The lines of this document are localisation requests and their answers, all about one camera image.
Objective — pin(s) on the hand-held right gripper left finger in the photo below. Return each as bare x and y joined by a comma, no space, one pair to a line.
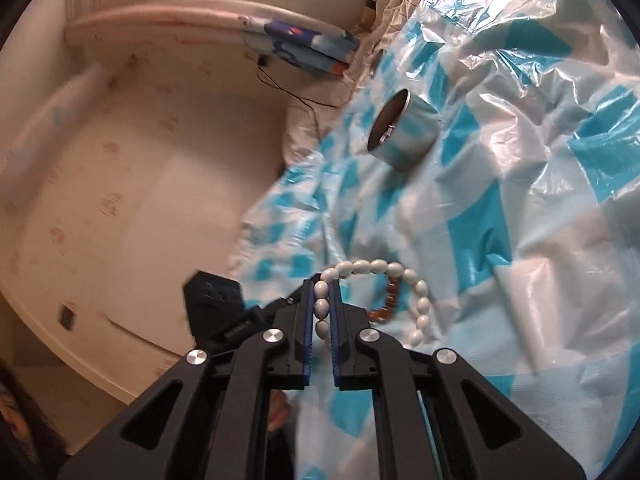
306,340

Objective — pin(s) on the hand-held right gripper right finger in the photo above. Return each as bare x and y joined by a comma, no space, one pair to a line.
337,340

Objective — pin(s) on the round metal tin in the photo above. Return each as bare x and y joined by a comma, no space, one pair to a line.
410,130

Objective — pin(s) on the small silver jewelry piece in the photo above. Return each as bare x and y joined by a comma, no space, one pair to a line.
385,133

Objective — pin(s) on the person's left hand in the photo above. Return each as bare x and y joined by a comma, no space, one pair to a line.
279,412

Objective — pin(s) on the small dark square object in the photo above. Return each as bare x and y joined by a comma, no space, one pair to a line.
66,317

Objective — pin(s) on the blue white checked plastic sheet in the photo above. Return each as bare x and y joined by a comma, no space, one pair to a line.
500,210

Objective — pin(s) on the small black charger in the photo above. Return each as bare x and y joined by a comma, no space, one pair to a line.
264,60

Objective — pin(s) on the blue printed folded cloth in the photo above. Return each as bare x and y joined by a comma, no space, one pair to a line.
305,47

